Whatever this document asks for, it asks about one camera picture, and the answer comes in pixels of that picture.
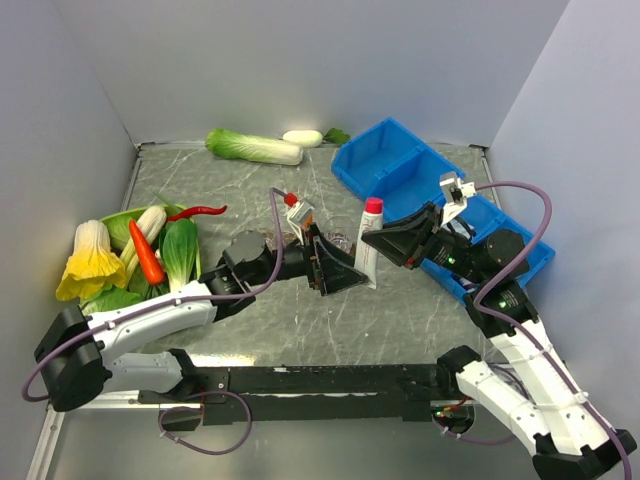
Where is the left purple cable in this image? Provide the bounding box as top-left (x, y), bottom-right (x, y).
top-left (20, 187), bottom-right (296, 456)

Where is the red chili pepper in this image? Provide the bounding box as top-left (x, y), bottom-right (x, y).
top-left (167, 205), bottom-right (227, 222)

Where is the orange toothpaste tube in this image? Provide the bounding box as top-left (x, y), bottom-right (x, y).
top-left (302, 213), bottom-right (313, 229)

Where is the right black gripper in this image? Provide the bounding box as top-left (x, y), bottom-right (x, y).
top-left (361, 200), bottom-right (488, 286)

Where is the bok choy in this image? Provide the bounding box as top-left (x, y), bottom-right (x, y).
top-left (159, 218), bottom-right (198, 292)

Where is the green napa cabbage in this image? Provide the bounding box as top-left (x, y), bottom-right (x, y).
top-left (205, 128), bottom-right (304, 166)

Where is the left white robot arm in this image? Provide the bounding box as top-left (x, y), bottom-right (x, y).
top-left (34, 225), bottom-right (368, 412)

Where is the orange carrot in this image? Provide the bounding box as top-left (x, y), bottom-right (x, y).
top-left (129, 220), bottom-right (165, 286)

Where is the yellow white cabbage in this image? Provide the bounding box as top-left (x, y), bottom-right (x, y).
top-left (55, 220), bottom-right (126, 301)

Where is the green plastic basket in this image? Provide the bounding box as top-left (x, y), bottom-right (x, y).
top-left (101, 207), bottom-right (202, 298)

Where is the blue compartment bin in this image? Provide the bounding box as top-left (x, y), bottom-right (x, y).
top-left (331, 117), bottom-right (555, 301)

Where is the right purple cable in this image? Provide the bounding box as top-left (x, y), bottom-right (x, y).
top-left (434, 180), bottom-right (634, 480)

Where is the purple cable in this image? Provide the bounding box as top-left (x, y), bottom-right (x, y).
top-left (20, 187), bottom-right (296, 456)
top-left (434, 180), bottom-right (634, 480)

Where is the white corn cob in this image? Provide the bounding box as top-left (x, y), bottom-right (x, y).
top-left (120, 205), bottom-right (167, 278)

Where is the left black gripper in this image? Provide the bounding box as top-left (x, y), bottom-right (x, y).
top-left (245, 223), bottom-right (368, 296)

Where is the white radish with leaves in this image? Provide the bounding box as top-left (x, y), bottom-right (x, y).
top-left (282, 128), bottom-right (351, 148)

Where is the pale green cabbage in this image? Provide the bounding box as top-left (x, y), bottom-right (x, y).
top-left (80, 286), bottom-right (142, 315)

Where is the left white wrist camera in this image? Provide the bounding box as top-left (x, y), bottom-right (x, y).
top-left (283, 193), bottom-right (315, 242)

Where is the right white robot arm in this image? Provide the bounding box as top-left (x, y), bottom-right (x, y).
top-left (360, 201), bottom-right (637, 479)

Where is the black base frame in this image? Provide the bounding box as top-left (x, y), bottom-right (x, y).
top-left (138, 364), bottom-right (462, 426)

